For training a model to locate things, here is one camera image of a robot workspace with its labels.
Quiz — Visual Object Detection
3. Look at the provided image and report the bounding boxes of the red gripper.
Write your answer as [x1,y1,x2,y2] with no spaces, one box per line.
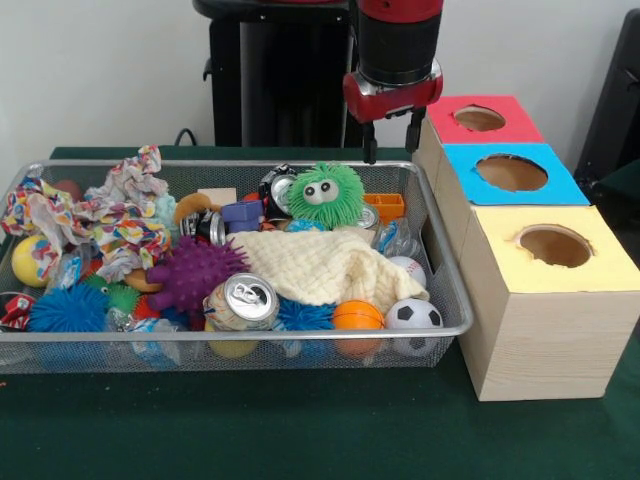
[343,68,444,165]

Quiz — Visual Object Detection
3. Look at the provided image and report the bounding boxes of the clear mesh bin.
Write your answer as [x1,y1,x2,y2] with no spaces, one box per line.
[0,160,475,375]

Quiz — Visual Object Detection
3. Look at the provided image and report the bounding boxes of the wooden box with three holes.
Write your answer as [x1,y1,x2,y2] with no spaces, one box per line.
[412,95,640,402]

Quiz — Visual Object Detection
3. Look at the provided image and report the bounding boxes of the orange toy block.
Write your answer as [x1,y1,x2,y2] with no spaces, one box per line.
[362,192,407,225]

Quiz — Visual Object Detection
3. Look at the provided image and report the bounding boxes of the green fuzzy toy with eyes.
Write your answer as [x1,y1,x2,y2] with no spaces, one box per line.
[288,162,367,231]

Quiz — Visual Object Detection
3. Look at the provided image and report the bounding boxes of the cream knitted cloth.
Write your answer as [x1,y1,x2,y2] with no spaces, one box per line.
[228,229,431,307]

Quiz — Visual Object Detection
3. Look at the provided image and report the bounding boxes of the small soccer ball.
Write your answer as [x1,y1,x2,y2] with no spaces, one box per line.
[385,297,445,358]

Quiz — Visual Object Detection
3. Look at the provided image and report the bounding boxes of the small orange basketball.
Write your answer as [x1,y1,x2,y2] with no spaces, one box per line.
[332,299,386,357]

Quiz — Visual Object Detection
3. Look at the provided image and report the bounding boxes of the crushed silver can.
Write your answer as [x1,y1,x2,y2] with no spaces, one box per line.
[204,272,281,333]

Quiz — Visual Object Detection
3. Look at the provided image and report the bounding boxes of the black chair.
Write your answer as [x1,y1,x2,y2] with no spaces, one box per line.
[575,8,640,201]

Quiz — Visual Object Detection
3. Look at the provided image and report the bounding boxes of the purple spiky ball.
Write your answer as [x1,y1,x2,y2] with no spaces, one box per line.
[146,236,249,315]

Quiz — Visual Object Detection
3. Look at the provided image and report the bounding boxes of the colourful patterned cloth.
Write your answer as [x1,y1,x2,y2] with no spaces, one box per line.
[0,145,173,283]

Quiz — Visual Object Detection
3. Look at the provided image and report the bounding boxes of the blue spiky ball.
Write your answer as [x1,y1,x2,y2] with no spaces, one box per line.
[27,284,111,335]

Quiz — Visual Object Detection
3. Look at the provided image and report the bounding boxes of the yellow ball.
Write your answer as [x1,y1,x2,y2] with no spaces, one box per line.
[11,235,51,289]

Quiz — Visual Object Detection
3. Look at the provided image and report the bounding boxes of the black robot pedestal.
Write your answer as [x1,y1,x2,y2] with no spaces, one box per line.
[193,0,406,149]

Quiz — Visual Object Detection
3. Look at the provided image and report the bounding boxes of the black cable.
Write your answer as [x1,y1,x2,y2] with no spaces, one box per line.
[175,127,213,148]

